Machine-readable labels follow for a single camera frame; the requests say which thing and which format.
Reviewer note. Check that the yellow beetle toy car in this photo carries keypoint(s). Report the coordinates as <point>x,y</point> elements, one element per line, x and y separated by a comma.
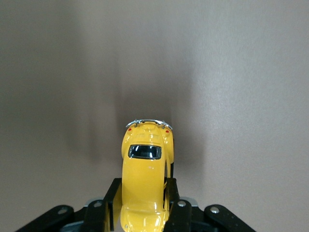
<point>142,174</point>

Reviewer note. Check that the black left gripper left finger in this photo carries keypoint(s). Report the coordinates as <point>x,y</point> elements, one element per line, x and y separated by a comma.
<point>96,217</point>

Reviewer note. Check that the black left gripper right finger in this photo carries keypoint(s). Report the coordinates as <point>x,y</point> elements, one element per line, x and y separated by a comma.
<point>179,217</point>

